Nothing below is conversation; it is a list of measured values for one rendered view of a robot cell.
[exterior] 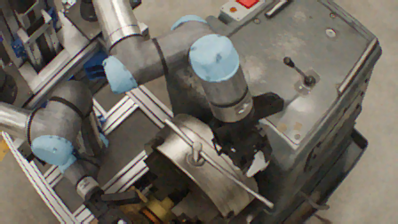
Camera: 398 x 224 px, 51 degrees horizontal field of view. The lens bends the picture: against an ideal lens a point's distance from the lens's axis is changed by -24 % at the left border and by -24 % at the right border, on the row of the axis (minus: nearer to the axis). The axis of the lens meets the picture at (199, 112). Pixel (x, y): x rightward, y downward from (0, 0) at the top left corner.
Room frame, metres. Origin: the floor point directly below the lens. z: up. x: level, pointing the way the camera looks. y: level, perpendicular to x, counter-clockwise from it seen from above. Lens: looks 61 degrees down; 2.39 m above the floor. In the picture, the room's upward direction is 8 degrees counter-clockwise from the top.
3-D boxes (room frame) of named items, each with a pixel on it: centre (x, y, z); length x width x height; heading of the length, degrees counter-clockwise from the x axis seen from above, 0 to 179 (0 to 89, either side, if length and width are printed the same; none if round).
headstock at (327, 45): (0.80, -0.28, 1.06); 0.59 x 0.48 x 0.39; 128
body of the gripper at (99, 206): (0.45, 0.31, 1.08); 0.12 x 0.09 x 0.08; 38
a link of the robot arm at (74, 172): (0.58, 0.40, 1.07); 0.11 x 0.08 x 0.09; 38
